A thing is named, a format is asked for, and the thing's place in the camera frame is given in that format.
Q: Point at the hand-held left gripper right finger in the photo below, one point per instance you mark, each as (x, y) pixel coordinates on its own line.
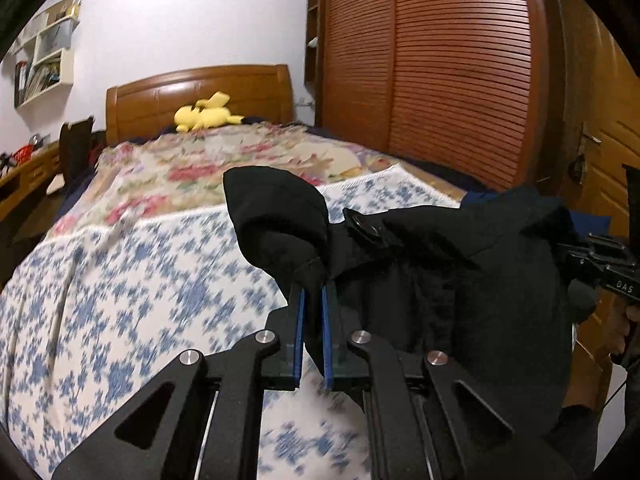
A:
(328, 345)

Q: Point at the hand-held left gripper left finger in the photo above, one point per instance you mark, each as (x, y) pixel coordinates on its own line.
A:
(300, 340)

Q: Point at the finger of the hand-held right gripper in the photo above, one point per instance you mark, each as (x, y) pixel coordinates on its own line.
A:
(575, 260)

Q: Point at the black coat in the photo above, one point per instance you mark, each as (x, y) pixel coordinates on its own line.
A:
(475, 285)

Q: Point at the person's right hand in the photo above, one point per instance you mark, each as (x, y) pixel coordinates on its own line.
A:
(627, 332)

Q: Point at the wooden door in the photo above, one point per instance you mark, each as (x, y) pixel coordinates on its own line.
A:
(610, 85)

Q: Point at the blue floral bedspread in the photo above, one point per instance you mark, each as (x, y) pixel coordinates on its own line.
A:
(125, 285)

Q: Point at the pink floral quilt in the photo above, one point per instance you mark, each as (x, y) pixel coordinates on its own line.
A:
(200, 165)

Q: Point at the wooden louvered wardrobe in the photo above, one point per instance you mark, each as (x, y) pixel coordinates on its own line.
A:
(450, 60)

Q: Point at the yellow plush toy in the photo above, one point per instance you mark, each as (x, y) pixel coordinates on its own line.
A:
(205, 116)

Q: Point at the wooden headboard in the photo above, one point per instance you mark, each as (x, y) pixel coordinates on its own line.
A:
(150, 100)

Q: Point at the dark chair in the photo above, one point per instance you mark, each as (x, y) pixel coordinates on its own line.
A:
(75, 145)

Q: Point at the wooden cabinet desk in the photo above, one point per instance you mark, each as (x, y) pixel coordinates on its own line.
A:
(35, 170)

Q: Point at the red basket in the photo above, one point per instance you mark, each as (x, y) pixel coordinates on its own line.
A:
(22, 152)

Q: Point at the row of books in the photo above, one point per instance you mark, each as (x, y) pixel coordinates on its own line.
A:
(37, 77)

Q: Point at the white wall shelf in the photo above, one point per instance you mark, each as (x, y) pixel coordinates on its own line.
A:
(60, 67)

